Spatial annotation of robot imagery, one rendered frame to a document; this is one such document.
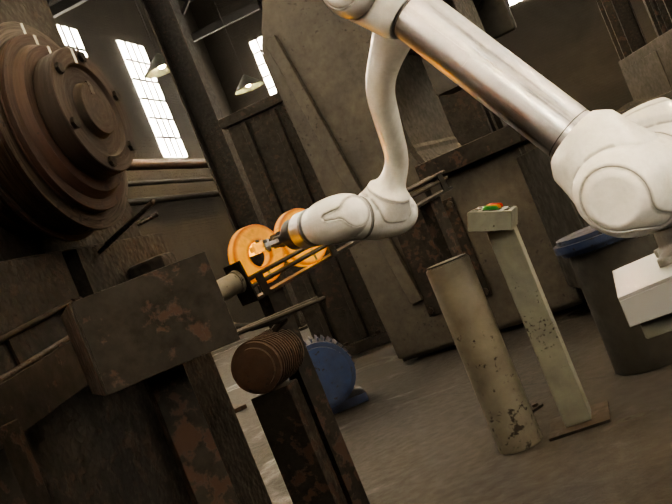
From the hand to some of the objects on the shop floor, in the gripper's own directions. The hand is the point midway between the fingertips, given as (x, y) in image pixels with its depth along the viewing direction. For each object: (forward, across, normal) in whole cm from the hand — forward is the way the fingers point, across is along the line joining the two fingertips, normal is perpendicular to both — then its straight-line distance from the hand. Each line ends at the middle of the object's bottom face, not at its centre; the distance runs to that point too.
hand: (254, 248), depth 239 cm
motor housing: (-7, -11, -73) cm, 74 cm away
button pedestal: (-36, +52, -72) cm, 96 cm away
